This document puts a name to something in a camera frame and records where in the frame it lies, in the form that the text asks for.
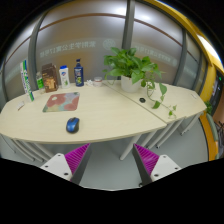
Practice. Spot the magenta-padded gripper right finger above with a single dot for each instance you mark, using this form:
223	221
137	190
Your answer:
148	160

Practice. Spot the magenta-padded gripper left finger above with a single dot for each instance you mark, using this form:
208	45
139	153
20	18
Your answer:
75	159

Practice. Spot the blue computer mouse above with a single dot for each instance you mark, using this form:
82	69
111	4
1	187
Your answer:
72	125

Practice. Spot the floral pastel mouse pad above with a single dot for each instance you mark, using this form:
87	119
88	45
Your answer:
61	102

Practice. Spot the small black round object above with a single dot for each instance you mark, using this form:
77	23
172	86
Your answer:
142	99

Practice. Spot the small white packet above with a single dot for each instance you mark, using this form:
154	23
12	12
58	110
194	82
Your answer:
21	105

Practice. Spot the crumpled white paper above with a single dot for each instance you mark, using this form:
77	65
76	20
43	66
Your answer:
90	83

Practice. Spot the small white pink jar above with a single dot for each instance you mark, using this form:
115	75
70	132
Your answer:
97	81

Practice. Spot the white blue-capped lotion bottle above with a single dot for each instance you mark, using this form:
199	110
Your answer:
64	78

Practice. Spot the dark blue shampoo bottle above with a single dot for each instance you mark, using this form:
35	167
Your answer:
79	75

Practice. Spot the clear green-label bottle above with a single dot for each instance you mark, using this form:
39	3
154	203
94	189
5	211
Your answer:
40	82

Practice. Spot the brown cardboard box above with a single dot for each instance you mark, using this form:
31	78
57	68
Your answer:
50	78

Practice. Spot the green plant in white pot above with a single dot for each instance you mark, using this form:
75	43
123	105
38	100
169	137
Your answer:
130	75

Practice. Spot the white green shuttlecock tube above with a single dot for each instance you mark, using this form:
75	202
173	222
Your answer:
27	81

